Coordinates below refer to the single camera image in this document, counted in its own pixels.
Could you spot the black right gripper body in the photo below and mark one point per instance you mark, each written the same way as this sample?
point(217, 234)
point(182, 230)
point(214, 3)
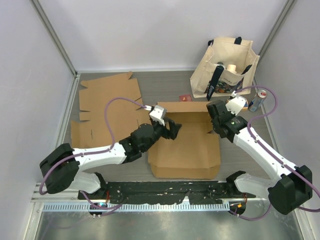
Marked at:
point(215, 125)

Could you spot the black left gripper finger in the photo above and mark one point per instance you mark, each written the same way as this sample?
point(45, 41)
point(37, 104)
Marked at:
point(170, 126)
point(178, 127)

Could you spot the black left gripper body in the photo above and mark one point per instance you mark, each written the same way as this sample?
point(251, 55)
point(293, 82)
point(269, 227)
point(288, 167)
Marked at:
point(159, 131)

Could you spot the brown cardboard box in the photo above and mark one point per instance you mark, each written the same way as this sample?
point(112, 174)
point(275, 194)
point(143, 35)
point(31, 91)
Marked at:
point(195, 153)

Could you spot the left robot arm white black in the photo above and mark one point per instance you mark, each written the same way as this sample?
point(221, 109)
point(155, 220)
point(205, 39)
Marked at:
point(65, 167)

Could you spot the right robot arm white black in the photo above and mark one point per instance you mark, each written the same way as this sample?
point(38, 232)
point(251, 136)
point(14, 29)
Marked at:
point(288, 186)

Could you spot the small red card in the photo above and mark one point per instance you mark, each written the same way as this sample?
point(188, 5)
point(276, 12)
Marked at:
point(185, 98)

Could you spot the silver blue energy drink can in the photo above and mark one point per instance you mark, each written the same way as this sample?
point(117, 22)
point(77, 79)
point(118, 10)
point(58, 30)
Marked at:
point(257, 101)

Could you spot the beige paper roll in bag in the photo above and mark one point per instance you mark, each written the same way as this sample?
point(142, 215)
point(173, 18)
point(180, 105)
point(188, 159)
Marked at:
point(231, 68)

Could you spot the beige canvas tote bag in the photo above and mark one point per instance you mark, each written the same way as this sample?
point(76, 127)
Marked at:
point(211, 78)

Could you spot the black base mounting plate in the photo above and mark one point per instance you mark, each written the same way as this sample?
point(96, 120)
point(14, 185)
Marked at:
point(167, 192)

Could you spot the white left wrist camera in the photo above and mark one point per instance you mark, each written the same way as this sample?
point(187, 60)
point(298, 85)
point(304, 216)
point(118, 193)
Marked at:
point(157, 114)

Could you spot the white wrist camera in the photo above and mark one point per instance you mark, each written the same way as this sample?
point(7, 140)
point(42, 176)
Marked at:
point(236, 105)
point(157, 114)

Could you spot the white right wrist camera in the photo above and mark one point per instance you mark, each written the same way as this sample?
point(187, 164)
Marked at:
point(236, 105)

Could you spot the slotted aluminium cable duct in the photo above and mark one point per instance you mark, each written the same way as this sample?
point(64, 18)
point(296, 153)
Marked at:
point(183, 207)

